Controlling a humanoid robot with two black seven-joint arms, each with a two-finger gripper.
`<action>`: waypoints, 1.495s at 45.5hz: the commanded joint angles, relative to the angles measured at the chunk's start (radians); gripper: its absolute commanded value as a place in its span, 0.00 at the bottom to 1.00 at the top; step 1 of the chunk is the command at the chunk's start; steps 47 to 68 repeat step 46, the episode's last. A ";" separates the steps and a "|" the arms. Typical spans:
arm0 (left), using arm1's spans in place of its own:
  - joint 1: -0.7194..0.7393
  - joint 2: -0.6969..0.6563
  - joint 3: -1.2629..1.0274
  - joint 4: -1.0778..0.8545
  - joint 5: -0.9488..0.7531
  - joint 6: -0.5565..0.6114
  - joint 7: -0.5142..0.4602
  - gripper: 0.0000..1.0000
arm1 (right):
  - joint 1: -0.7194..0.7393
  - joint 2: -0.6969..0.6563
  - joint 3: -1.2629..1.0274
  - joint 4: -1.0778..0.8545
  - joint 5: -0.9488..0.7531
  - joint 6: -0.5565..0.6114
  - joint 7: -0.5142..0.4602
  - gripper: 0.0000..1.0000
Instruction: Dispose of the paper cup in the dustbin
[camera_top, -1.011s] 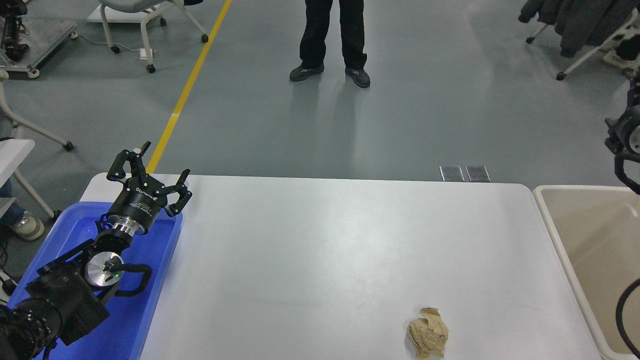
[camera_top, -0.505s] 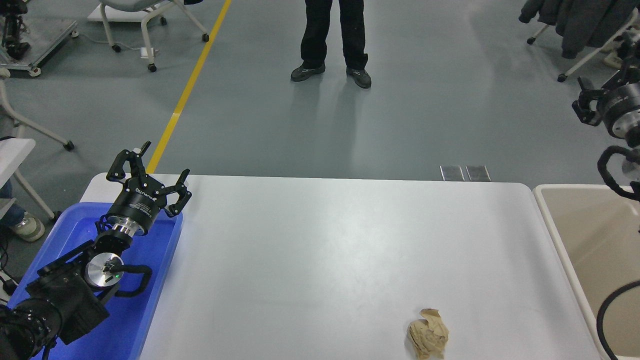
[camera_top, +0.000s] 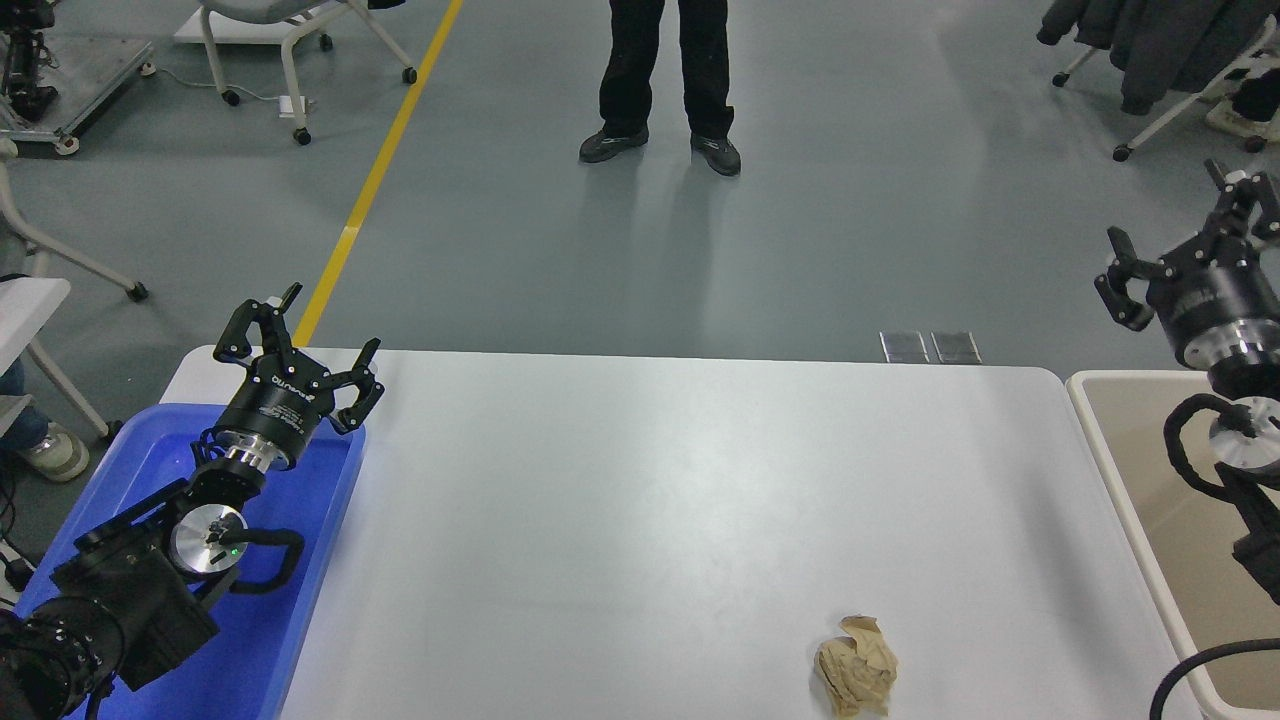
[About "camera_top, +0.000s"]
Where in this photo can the blue plastic tray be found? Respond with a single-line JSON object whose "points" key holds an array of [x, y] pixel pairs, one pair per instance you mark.
{"points": [[300, 600]]}

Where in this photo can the metal floor plate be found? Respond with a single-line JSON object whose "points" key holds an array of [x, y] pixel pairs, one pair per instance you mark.
{"points": [[905, 348], [955, 348]]}

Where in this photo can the black jacket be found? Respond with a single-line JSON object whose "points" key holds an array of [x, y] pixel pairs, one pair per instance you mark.
{"points": [[1075, 20]]}

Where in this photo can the white side table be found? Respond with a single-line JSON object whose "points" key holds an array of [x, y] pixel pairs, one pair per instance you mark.
{"points": [[25, 310]]}

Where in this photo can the grey wheeled platform cart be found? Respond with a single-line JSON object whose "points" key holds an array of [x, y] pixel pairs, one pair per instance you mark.
{"points": [[95, 70]]}

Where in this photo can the grey jacket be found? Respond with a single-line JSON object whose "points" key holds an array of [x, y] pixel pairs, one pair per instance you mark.
{"points": [[1170, 50]]}

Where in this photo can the black machine on cart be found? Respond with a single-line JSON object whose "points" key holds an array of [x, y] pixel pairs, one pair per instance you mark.
{"points": [[25, 60]]}

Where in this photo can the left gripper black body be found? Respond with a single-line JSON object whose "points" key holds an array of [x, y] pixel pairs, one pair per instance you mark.
{"points": [[282, 400]]}

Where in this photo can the seated person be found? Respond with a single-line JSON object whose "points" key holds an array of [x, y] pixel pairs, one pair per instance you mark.
{"points": [[55, 455]]}

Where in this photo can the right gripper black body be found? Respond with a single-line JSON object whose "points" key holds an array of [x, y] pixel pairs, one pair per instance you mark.
{"points": [[1215, 290]]}

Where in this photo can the large pale bin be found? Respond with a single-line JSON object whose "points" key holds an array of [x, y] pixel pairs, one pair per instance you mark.
{"points": [[1140, 420]]}

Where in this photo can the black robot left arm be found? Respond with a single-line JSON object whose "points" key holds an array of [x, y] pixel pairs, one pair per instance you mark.
{"points": [[130, 600]]}

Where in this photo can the white wheeled chair frame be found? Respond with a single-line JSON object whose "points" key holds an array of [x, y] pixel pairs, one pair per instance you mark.
{"points": [[60, 255]]}

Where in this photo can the pale sneaker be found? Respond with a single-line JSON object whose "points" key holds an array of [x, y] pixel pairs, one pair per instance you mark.
{"points": [[1230, 122]]}

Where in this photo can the white power strip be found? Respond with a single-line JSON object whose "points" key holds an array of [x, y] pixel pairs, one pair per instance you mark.
{"points": [[294, 106]]}

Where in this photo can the crumpled tan paper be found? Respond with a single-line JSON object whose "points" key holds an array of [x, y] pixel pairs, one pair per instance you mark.
{"points": [[855, 670]]}

